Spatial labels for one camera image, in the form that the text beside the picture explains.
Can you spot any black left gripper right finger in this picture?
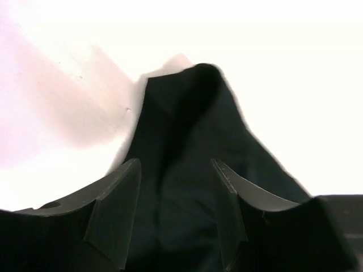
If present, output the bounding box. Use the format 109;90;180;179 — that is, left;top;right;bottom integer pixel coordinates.
211;159;299;271

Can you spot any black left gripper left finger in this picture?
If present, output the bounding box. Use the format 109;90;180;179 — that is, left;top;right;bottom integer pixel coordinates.
15;159;141;269

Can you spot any black t-shirt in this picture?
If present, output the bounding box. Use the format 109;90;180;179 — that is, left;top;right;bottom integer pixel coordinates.
0;62;363;272

